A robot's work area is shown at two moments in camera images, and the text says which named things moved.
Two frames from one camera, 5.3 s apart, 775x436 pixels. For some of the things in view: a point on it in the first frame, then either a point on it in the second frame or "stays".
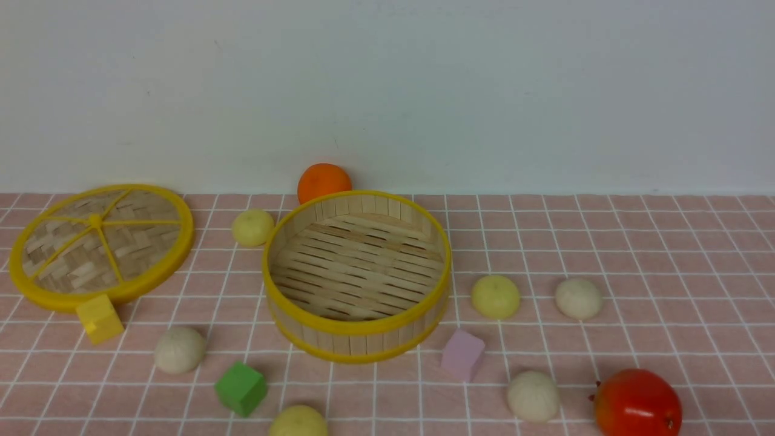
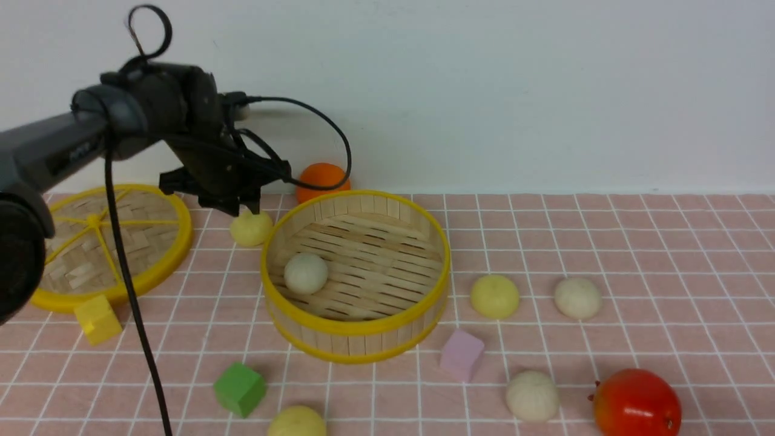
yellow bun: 251,228 stays
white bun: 533,396 stays
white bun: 179,350 to 305,274
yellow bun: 495,297 stays
